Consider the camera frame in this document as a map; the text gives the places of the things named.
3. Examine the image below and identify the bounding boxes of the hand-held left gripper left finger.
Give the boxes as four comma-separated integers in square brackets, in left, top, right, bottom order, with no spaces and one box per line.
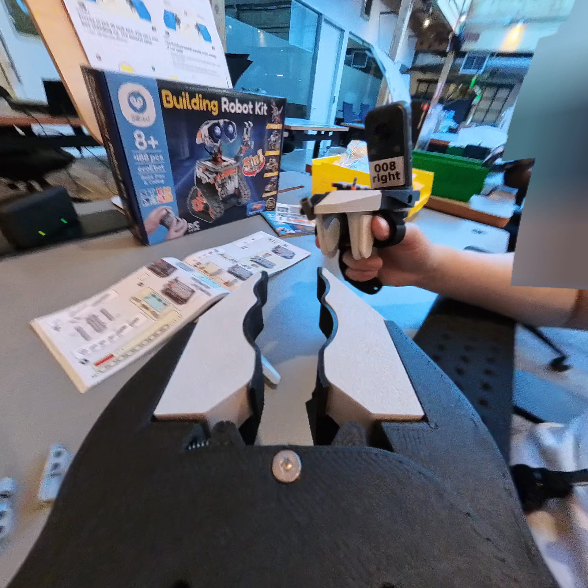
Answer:
[153,270,270,445]

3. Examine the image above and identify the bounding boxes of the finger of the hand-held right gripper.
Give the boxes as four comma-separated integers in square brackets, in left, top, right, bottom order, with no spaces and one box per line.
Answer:
[300,190,383,219]

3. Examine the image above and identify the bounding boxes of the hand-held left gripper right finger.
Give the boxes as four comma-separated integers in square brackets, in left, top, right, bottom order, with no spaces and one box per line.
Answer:
[305,267,425,445]

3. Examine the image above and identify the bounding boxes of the person's right forearm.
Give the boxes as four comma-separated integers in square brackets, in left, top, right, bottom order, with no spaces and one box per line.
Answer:
[429,240,588,330]

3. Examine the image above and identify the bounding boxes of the grey desk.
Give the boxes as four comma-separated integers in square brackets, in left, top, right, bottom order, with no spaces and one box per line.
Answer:
[0,171,439,588]

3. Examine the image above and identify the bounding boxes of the person's right hand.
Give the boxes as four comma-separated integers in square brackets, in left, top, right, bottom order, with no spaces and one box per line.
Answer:
[342,215,435,288]

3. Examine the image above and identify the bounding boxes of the yellow plastic bin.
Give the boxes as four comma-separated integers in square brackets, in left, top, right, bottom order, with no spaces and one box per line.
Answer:
[311,154,435,221]

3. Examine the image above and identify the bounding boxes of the clear plastic parts bag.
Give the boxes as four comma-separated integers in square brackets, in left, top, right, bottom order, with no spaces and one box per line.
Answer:
[337,139,372,170]

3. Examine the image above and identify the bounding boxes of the blue sticker sheet booklet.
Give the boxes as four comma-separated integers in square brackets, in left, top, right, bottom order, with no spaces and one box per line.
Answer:
[261,204,319,237]

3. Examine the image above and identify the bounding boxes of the green plastic bin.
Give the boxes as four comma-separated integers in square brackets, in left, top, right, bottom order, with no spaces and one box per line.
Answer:
[410,148,493,204]

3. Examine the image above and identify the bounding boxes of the open instruction booklet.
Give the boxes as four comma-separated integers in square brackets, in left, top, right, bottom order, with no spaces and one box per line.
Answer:
[30,231,312,393]

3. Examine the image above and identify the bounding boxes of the black perforated chair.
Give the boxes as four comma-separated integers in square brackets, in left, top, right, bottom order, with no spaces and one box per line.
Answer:
[413,296,517,465]

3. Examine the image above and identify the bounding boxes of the blue robot kit box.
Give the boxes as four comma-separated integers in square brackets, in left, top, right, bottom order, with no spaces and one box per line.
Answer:
[80,66,288,246]

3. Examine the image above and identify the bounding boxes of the white brick pieces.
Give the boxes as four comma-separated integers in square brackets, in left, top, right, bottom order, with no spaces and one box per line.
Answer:
[38,442,74,502]

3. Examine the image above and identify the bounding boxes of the person's white shirt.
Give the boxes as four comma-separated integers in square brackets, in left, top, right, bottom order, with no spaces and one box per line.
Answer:
[509,411,588,588]

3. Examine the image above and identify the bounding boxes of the black power box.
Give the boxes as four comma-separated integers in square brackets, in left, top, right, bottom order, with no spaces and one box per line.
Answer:
[0,186,82,251]

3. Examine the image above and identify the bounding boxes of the wooden board with instruction sheet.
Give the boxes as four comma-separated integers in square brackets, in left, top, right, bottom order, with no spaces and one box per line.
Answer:
[23,0,233,144]

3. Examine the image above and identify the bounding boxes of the black chest strap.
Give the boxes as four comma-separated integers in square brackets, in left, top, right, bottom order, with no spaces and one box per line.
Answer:
[510,463,588,513]

